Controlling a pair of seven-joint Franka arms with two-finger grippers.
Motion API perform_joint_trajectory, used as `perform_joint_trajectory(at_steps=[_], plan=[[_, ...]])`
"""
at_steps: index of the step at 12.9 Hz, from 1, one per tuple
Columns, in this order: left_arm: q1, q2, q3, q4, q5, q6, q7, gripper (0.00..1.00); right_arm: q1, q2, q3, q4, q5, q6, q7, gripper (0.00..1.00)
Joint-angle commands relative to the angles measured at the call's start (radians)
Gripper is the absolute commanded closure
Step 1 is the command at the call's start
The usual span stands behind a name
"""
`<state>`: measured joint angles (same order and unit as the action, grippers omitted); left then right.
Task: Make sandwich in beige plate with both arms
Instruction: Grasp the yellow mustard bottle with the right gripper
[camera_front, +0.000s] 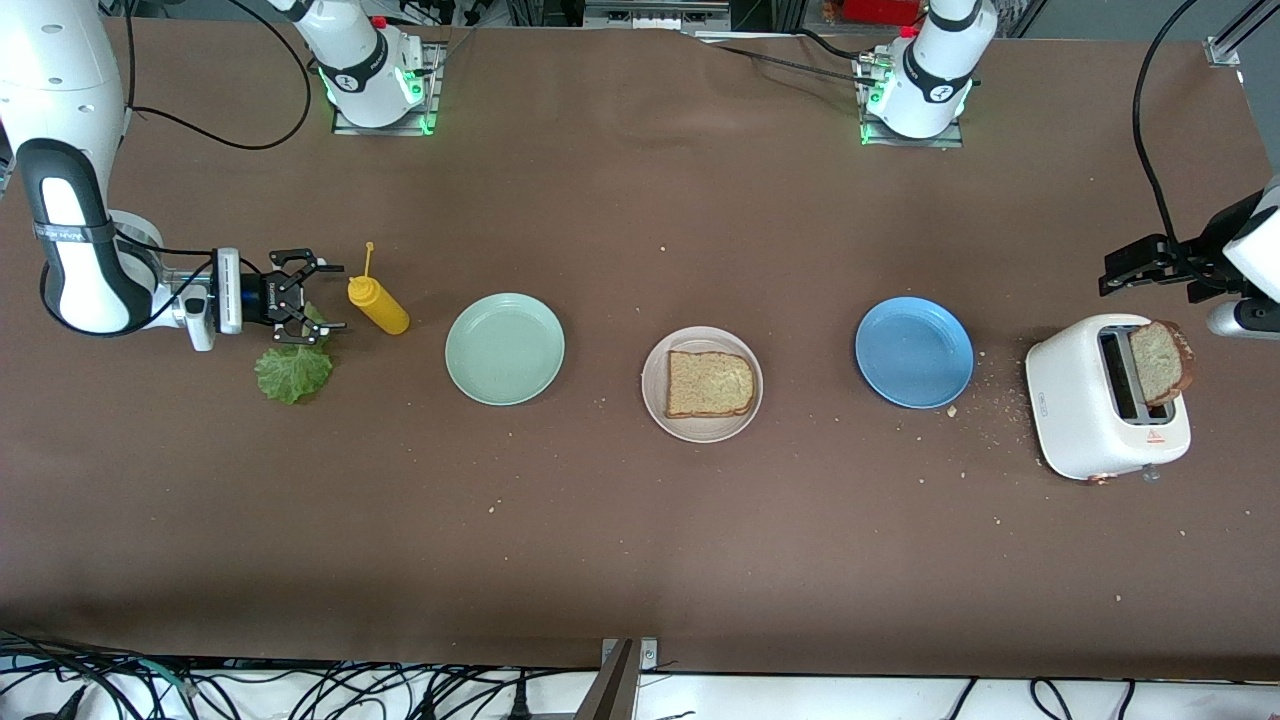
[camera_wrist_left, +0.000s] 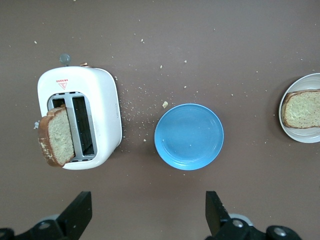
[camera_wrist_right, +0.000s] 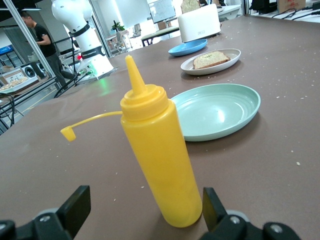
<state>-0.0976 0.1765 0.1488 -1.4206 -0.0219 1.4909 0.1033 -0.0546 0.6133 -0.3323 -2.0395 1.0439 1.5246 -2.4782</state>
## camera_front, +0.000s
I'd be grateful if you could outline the yellow mustard squeeze bottle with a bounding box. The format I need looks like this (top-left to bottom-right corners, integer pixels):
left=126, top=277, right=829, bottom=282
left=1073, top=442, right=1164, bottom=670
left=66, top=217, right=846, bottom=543
left=347, top=241, right=411, bottom=336

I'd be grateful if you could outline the brown bread slice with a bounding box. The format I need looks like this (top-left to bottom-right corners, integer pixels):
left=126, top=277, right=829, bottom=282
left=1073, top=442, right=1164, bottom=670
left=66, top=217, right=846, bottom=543
left=1128, top=320, right=1196, bottom=407
left=666, top=350, right=756, bottom=419

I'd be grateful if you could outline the pale green plate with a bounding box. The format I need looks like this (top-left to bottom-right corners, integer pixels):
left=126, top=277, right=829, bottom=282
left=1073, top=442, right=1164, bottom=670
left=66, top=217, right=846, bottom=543
left=445, top=292, right=566, bottom=407

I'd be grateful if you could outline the blue plate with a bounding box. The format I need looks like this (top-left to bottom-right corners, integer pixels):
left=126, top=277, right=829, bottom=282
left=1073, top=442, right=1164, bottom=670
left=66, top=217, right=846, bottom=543
left=855, top=296, right=975, bottom=410

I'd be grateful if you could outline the beige plate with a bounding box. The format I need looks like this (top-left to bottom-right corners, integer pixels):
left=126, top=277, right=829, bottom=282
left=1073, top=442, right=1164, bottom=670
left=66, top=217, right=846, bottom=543
left=641, top=326, right=764, bottom=444

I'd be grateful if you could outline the green lettuce leaf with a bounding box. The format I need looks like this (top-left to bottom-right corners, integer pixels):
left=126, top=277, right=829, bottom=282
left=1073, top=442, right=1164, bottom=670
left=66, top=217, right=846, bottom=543
left=255, top=303, right=334, bottom=406

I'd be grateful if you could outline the white toaster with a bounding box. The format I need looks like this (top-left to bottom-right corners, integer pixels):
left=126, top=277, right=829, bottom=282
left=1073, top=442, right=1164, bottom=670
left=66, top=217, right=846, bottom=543
left=1025, top=313, right=1193, bottom=484

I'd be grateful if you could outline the aluminium corner profile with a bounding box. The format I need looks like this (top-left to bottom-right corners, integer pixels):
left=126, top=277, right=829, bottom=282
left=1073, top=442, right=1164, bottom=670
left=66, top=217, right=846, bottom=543
left=1205, top=0, right=1280, bottom=69

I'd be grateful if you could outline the red box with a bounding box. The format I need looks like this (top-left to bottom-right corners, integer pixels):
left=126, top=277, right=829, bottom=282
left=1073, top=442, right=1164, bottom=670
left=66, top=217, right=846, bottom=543
left=840, top=0, right=921, bottom=26

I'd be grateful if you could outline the brown table cover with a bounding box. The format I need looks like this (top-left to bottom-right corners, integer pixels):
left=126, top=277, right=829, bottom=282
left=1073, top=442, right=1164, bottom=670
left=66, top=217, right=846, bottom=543
left=0, top=20, right=1280, bottom=681

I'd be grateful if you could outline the grey metal bar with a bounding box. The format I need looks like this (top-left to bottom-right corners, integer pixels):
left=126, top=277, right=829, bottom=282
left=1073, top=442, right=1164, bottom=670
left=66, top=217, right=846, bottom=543
left=575, top=640, right=638, bottom=720

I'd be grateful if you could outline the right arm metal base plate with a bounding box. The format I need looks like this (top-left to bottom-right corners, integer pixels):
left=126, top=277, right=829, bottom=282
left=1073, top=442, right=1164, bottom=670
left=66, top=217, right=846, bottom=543
left=332, top=42, right=442, bottom=137

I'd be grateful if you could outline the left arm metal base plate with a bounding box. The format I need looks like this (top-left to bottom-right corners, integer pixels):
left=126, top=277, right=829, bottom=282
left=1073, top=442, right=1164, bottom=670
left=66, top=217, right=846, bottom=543
left=860, top=50, right=966, bottom=149

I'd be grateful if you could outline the black table cable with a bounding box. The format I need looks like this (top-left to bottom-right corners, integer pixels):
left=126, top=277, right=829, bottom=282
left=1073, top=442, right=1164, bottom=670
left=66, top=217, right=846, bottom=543
left=683, top=27, right=886, bottom=93

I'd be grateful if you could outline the aluminium frame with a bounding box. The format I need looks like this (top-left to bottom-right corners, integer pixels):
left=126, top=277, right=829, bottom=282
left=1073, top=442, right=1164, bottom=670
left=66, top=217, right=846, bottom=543
left=583, top=0, right=731, bottom=31

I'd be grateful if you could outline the black cable tangle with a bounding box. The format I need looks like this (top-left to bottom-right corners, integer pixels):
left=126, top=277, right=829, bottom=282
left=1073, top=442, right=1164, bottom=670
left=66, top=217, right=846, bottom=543
left=0, top=628, right=601, bottom=720

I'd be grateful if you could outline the silver bracket plate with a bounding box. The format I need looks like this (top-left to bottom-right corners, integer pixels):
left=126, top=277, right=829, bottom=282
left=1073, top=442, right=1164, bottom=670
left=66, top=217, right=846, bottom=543
left=603, top=638, right=659, bottom=673

